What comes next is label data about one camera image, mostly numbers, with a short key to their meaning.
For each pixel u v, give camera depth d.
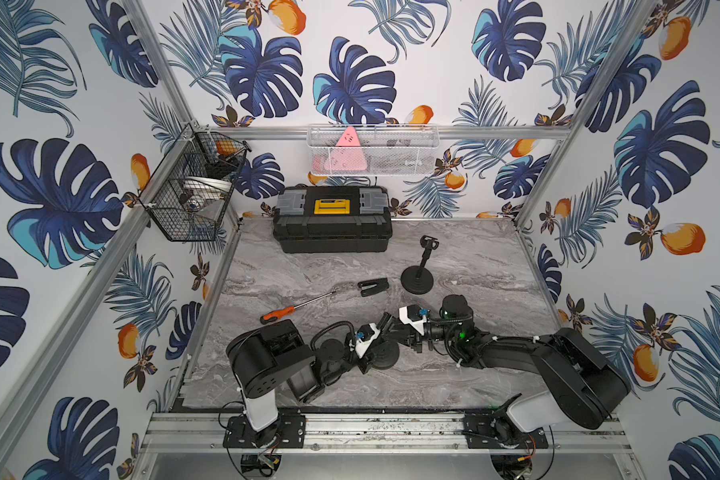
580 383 0.44
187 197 0.83
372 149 0.92
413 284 1.03
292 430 0.74
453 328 0.68
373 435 0.75
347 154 0.90
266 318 0.93
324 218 0.99
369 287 1.00
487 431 0.74
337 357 0.67
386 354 0.86
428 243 0.88
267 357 0.49
